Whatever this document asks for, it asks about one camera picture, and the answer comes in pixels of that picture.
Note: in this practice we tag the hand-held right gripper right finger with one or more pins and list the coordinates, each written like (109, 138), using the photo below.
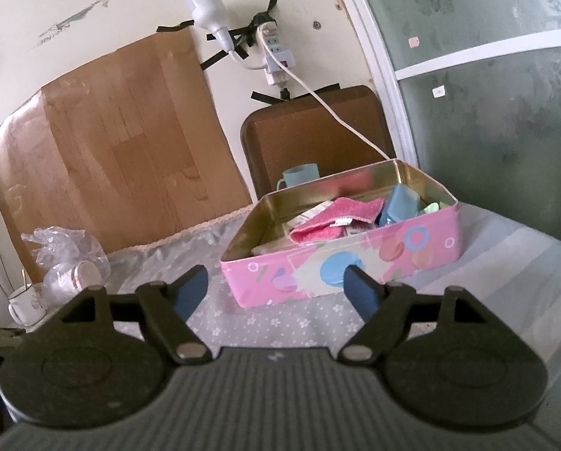
(359, 291)

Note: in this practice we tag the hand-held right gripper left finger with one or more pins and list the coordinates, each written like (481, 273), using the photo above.
(193, 289)

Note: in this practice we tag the pink tin box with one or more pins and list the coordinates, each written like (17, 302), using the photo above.
(402, 249)

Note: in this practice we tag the pink cloth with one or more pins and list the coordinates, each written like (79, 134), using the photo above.
(337, 218)

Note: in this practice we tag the blue cloth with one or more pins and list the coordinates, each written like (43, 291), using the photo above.
(398, 204)

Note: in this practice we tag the white floral tablecloth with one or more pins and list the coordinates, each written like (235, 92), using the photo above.
(271, 319)

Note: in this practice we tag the white packet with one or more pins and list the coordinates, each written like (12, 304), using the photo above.
(308, 215)

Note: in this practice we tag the light green item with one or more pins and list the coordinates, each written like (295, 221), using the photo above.
(431, 206)

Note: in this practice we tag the teal cup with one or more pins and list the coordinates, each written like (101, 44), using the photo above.
(300, 176)

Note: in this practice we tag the clear plastic bag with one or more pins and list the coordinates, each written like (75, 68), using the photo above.
(57, 246)

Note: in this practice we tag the brown cardboard sheet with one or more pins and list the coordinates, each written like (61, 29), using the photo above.
(120, 150)

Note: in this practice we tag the brown chair back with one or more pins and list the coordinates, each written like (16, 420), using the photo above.
(308, 141)

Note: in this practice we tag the white mug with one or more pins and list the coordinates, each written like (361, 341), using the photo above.
(26, 307)

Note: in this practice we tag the frosted glass sliding door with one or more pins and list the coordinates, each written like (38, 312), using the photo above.
(496, 127)

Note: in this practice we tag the white power strip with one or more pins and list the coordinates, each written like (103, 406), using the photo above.
(273, 51)

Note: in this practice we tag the white light bulb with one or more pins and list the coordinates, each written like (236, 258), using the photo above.
(205, 7)

